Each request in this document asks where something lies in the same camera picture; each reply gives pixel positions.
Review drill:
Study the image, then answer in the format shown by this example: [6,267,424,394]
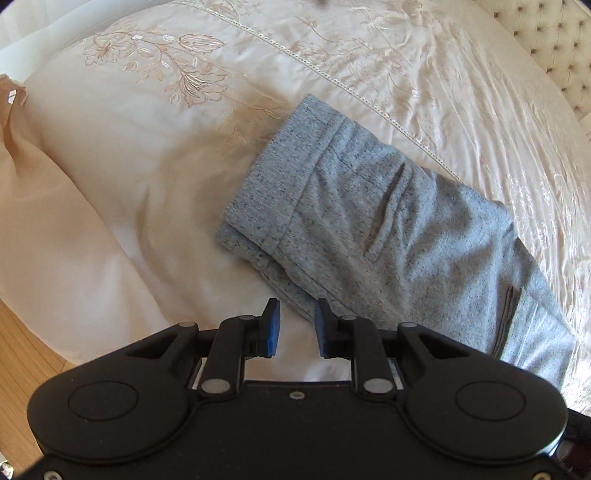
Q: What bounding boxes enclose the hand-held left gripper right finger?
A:
[314,298,468,398]

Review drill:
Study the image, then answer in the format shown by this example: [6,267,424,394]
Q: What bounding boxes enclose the grey speckled pants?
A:
[215,93,579,389]

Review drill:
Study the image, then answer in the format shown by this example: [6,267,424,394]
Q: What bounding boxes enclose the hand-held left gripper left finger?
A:
[124,298,282,400]

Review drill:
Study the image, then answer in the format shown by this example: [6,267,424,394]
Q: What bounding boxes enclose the cream tufted headboard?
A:
[488,0,591,112]

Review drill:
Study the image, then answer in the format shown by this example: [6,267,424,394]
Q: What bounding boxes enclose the peach bed skirt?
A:
[0,74,122,306]

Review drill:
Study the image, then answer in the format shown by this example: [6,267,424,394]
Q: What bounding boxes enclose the cream embroidered bedspread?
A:
[0,0,591,409]

